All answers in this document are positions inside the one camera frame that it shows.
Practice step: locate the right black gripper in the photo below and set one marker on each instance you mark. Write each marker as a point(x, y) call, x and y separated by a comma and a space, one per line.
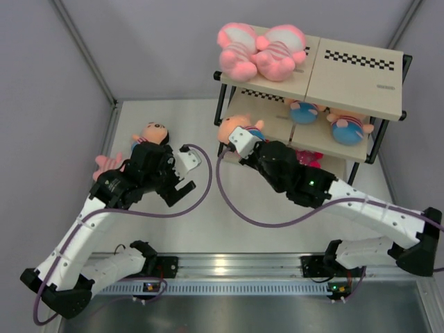
point(248, 161)

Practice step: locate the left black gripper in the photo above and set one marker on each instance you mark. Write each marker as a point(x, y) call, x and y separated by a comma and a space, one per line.
point(170, 195)

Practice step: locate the orange-faced blue doll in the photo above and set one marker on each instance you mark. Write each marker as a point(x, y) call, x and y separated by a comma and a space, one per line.
point(229, 124)

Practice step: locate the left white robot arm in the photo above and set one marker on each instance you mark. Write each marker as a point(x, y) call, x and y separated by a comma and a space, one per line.
point(63, 281)

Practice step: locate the pink plush behind arm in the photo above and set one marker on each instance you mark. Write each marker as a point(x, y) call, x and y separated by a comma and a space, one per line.
point(105, 163)

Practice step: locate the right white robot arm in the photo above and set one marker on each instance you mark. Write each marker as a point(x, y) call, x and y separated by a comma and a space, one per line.
point(408, 237)

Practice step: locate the blue doll on middle shelf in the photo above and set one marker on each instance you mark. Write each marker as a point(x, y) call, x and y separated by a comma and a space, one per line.
point(303, 112)

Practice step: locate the beige three-tier shelf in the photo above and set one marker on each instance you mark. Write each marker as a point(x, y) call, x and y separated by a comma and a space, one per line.
point(330, 101)

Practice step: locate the blue striped doll right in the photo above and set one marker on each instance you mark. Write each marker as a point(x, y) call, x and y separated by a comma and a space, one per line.
point(349, 128)

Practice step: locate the right pink plush toy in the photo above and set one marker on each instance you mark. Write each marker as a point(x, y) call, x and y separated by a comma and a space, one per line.
point(280, 50)

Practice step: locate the pink plush toy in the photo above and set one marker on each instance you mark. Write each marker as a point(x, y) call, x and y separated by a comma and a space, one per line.
point(280, 50)
point(238, 46)

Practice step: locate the left pink plush toy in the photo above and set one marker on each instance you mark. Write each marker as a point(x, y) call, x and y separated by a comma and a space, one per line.
point(238, 46)

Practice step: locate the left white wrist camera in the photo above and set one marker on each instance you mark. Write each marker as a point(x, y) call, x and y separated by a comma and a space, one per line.
point(186, 160)

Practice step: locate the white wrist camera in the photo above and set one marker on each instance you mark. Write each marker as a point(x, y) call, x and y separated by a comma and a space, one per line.
point(242, 141)
point(186, 160)

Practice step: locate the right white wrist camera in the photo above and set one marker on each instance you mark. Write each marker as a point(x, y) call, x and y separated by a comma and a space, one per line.
point(242, 141)

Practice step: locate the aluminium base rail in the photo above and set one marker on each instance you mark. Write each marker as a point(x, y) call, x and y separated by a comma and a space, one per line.
point(248, 274)

